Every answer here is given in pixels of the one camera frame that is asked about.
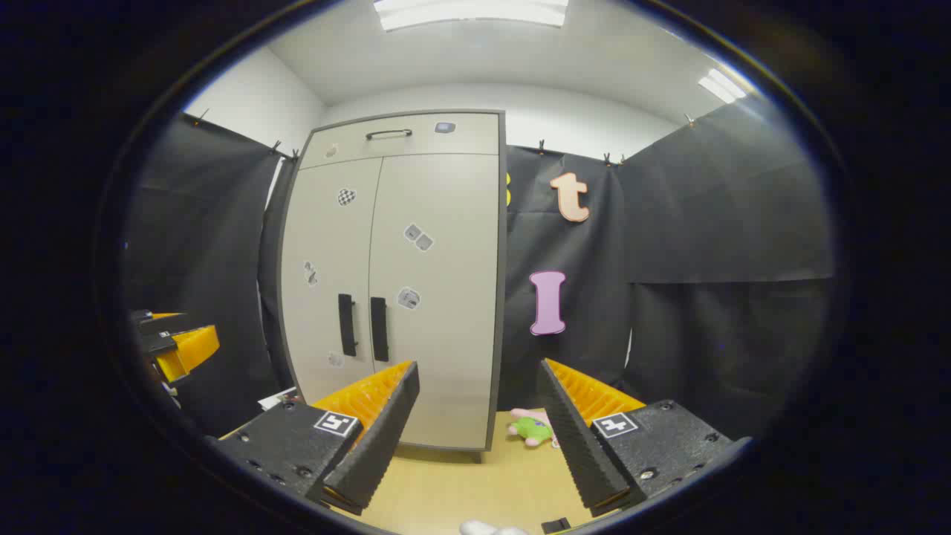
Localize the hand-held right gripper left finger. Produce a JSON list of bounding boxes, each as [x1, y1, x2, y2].
[[212, 360, 421, 517]]

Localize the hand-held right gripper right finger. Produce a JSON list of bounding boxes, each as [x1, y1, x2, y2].
[[536, 358, 736, 519]]

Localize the black door handle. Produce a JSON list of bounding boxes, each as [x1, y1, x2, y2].
[[370, 297, 390, 363], [338, 294, 359, 357]]

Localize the grey shoe cabinet door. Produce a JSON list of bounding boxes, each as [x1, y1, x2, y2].
[[281, 158, 383, 407], [368, 152, 500, 451]]

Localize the grey double-door shoe cabinet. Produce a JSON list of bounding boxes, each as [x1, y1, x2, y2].
[[276, 110, 508, 463]]

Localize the grey cabinet drawer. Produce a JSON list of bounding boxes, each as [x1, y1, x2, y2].
[[301, 113, 500, 170]]

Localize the green pink plush toy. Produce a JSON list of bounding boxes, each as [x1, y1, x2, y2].
[[507, 407, 559, 449]]

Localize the white printed booklet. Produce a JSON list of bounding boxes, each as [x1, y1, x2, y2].
[[258, 386, 299, 412]]

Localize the black backdrop cloth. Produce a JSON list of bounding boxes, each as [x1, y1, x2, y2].
[[123, 97, 837, 439]]

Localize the small ceiling light panel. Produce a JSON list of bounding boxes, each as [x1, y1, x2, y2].
[[698, 68, 747, 103]]

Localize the large ceiling light panel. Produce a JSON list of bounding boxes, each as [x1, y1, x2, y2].
[[374, 0, 569, 32]]

